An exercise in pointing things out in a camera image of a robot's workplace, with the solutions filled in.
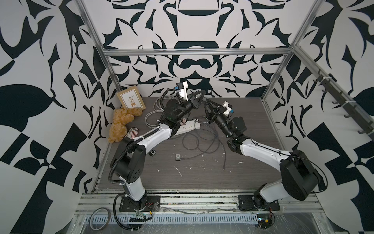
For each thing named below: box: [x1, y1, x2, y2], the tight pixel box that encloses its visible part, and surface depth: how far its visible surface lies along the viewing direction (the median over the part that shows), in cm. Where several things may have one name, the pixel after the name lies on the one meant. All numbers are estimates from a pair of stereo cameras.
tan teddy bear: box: [107, 107, 143, 144], surface depth 99 cm
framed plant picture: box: [116, 85, 147, 111], surface depth 107 cm
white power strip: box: [173, 118, 201, 136], surface depth 103 cm
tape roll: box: [89, 207, 111, 231], surface depth 71 cm
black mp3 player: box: [148, 149, 157, 157], surface depth 93 cm
